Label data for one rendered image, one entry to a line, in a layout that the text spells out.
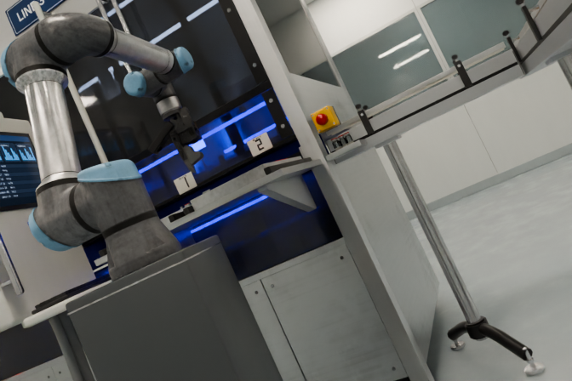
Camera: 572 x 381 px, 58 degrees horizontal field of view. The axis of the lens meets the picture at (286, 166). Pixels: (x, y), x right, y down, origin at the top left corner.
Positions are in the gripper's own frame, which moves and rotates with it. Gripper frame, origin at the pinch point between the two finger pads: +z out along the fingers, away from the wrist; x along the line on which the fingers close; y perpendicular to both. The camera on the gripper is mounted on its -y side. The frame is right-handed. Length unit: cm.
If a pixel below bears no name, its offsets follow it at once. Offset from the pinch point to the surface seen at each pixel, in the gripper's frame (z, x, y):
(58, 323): 27, 20, -73
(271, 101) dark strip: -11.6, 13.0, 33.2
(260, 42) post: -32, 12, 38
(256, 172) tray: 11.4, -22.8, 21.5
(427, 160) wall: 48, 454, 163
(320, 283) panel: 53, 16, 21
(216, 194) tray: 11.9, -18.5, 7.8
